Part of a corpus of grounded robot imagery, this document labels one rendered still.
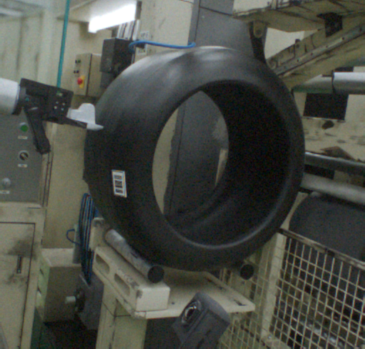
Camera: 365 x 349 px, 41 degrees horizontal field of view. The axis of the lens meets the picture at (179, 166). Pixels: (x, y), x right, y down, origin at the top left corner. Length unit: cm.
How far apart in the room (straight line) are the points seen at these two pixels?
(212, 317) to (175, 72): 82
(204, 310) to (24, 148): 146
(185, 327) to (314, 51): 118
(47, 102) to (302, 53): 80
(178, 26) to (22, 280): 105
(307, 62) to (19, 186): 107
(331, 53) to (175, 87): 52
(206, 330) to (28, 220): 145
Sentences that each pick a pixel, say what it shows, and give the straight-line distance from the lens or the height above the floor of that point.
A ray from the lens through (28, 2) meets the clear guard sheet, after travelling 182.
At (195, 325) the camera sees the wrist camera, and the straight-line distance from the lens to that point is 43.
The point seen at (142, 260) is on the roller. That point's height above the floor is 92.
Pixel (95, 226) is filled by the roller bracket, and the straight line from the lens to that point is 153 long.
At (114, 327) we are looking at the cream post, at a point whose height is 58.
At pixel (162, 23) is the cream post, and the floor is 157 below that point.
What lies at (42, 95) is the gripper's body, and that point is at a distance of 116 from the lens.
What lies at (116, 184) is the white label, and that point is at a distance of 114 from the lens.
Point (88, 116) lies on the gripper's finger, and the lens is 119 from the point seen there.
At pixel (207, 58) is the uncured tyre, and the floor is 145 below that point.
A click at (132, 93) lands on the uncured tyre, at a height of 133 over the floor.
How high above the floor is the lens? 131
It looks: 6 degrees down
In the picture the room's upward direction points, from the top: 8 degrees clockwise
